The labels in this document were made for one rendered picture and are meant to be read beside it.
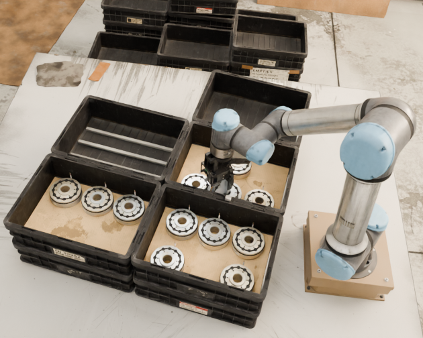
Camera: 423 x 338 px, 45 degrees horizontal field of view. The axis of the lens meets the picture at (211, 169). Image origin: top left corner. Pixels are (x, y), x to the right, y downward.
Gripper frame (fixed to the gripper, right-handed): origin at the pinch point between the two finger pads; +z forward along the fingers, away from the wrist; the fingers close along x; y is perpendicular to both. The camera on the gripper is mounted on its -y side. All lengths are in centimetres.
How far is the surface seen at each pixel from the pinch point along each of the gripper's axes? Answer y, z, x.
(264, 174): -17.2, 2.0, 1.1
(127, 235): 35.9, 2.0, 0.6
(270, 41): -97, 36, -97
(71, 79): 20, 15, -91
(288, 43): -105, 36, -91
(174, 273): 31.8, -8.0, 24.3
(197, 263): 21.5, 2.0, 20.4
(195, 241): 18.2, 2.0, 13.1
